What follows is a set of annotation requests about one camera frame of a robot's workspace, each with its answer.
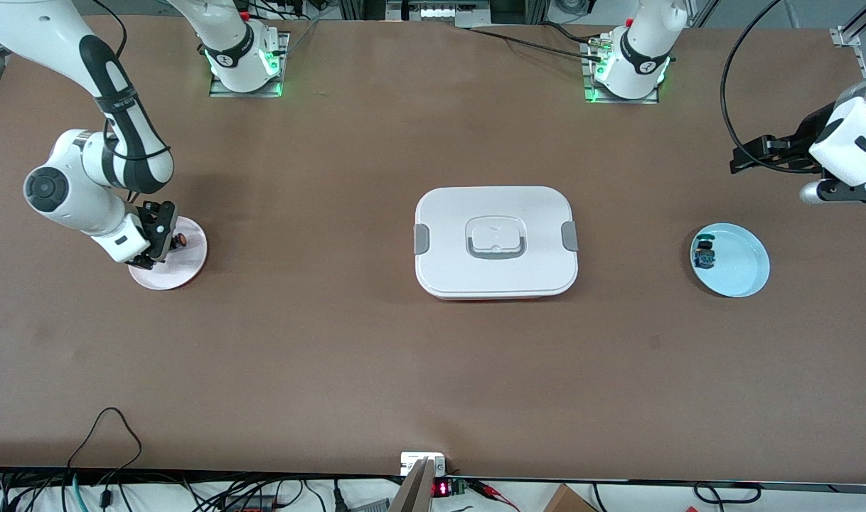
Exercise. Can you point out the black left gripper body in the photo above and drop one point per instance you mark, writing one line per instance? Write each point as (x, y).
(807, 136)

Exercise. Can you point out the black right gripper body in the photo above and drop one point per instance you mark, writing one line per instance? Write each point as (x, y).
(151, 215)

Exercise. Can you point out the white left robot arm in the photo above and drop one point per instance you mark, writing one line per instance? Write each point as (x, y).
(643, 50)

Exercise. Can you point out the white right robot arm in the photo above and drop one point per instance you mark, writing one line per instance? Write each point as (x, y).
(92, 213)

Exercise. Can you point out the pink round plate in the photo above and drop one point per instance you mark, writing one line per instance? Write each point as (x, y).
(184, 270)

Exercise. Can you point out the light blue round plate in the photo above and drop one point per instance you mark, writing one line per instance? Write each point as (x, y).
(739, 274)

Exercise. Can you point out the perforated aluminium profile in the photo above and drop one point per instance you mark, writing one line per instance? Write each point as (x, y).
(849, 39)

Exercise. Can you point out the white lunch box grey clips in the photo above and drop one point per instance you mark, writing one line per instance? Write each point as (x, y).
(497, 274)

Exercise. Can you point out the grey power strip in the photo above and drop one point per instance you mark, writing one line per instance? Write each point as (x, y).
(440, 11)

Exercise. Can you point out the red digit display module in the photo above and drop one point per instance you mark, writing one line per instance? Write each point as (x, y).
(441, 488)

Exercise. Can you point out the brown cardboard box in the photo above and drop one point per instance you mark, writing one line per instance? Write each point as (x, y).
(567, 501)

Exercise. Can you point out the red clip lead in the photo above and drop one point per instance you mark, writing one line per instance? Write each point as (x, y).
(490, 489)

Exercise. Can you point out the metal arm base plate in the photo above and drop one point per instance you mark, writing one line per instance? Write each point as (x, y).
(646, 101)
(220, 93)

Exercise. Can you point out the small white bracket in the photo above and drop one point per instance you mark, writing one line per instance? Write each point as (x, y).
(408, 462)

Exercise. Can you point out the aluminium camera post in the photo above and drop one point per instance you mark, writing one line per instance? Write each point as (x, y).
(413, 491)

